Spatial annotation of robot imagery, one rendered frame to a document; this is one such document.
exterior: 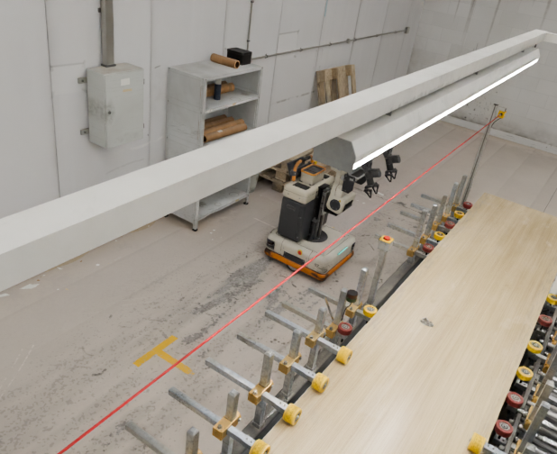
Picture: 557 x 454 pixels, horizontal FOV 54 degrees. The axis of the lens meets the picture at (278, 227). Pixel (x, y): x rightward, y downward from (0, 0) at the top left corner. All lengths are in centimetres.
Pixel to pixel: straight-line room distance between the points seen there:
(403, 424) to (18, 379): 252
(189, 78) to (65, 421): 297
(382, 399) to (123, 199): 217
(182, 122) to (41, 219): 452
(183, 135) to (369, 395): 329
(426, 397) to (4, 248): 243
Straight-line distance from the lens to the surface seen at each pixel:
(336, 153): 138
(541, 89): 1028
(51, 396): 393
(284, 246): 502
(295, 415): 251
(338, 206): 480
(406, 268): 418
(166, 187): 83
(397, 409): 277
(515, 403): 307
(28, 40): 431
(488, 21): 1036
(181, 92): 517
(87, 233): 75
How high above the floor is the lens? 282
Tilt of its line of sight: 29 degrees down
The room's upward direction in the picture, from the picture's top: 8 degrees clockwise
